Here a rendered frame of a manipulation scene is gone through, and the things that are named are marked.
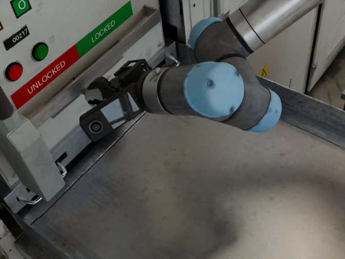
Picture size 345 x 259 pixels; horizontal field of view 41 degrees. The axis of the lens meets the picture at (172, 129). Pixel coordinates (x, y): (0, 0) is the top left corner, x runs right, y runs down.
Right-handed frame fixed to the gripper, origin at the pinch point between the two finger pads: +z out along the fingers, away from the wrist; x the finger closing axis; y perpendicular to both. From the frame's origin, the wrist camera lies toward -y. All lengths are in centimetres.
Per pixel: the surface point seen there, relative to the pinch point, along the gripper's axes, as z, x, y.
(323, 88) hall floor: 48, -90, 126
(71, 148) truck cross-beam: 9.7, -8.7, -5.1
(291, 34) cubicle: 21, -39, 88
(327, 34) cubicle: 34, -61, 124
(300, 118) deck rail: -17.8, -29.8, 31.5
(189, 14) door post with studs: 2.4, -1.5, 34.6
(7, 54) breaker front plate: -3.2, 16.1, -8.3
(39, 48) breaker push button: -2.7, 13.6, -2.9
